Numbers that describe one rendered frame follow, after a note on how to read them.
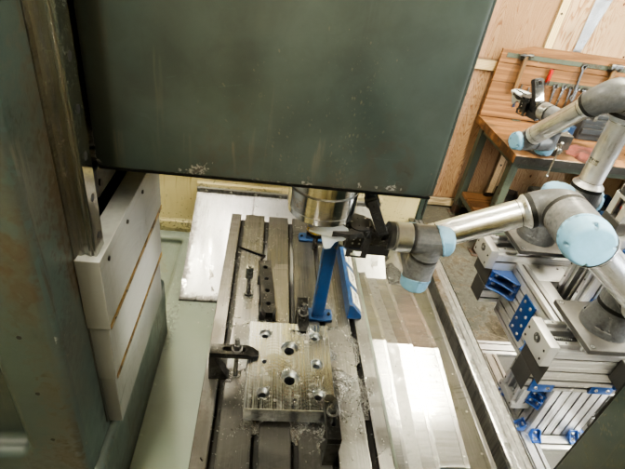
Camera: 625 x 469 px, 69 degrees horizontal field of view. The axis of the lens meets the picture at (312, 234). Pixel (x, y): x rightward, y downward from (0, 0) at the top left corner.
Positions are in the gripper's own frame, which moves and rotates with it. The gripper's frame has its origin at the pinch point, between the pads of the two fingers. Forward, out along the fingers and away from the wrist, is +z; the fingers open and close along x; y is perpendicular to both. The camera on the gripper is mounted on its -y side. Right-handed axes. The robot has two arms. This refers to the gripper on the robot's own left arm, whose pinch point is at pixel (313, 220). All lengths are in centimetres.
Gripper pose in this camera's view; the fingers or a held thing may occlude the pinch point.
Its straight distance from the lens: 109.2
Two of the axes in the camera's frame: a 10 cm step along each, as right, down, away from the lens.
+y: -1.6, 8.1, 5.6
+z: -9.9, -1.0, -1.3
